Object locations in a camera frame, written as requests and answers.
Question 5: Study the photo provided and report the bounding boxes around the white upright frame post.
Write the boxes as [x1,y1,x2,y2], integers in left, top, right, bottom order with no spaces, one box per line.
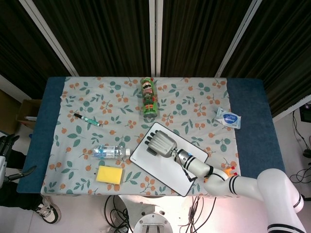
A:
[149,0,163,77]

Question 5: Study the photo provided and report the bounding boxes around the clear plastic water bottle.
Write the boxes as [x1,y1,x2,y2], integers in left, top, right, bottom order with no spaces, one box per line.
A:
[92,144,132,160]

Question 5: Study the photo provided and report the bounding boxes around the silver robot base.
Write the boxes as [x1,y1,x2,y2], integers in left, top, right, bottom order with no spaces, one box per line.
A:
[120,195,176,233]

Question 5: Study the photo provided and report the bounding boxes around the green marker pen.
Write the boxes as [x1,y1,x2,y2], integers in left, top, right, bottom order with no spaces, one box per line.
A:
[73,113,102,127]

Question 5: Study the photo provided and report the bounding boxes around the blue white wet wipes pack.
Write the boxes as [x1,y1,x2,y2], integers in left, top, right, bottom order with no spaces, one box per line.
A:
[214,107,242,130]

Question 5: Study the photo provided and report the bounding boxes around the black white sneaker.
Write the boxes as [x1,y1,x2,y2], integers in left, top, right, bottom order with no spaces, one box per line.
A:
[35,196,61,224]

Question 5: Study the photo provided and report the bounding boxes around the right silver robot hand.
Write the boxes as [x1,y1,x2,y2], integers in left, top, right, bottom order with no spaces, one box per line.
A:
[144,130,177,157]

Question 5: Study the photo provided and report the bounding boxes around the black floor cable bundle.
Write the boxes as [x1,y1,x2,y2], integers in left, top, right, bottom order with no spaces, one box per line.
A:
[178,195,217,233]
[289,109,311,185]
[104,195,135,233]

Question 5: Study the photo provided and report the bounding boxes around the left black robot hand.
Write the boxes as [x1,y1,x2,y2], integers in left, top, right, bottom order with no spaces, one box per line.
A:
[0,134,20,156]

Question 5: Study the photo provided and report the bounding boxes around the cardboard box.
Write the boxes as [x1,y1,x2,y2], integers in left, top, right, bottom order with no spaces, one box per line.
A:
[16,99,42,128]

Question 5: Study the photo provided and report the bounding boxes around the dark pleated curtain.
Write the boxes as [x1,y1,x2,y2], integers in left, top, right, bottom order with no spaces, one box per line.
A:
[0,0,311,117]

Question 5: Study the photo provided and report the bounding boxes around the orange rubber chicken toy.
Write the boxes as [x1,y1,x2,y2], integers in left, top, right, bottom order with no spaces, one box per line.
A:
[203,166,238,183]

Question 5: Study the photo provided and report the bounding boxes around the white rectangular board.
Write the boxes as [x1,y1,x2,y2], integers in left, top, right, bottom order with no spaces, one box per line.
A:
[129,121,209,198]

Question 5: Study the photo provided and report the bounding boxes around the white slanted frame post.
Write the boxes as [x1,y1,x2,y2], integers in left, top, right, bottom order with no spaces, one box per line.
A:
[18,0,79,76]
[214,0,263,78]

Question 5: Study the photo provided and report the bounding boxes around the floral print tablecloth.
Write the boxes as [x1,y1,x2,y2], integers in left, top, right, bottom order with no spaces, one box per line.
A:
[40,76,242,197]

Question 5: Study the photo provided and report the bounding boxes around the black trouser leg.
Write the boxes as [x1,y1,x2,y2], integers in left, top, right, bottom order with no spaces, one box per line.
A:
[0,150,45,212]

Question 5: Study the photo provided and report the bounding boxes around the green Pringles can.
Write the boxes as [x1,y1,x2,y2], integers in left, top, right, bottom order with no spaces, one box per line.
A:
[140,76,159,119]

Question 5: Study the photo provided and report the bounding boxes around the yellow green sponge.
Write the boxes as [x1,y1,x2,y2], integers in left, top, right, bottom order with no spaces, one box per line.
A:
[95,165,124,185]

